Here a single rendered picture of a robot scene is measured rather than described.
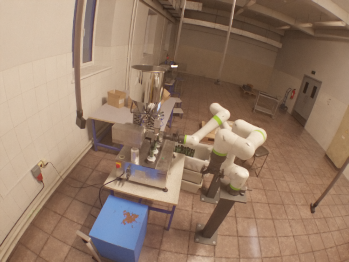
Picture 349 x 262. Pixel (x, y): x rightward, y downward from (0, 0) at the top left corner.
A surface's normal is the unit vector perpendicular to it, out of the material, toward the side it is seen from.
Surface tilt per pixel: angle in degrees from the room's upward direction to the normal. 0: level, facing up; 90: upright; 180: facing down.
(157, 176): 90
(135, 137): 90
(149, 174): 90
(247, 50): 90
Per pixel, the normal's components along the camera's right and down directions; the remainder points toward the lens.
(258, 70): -0.14, 0.48
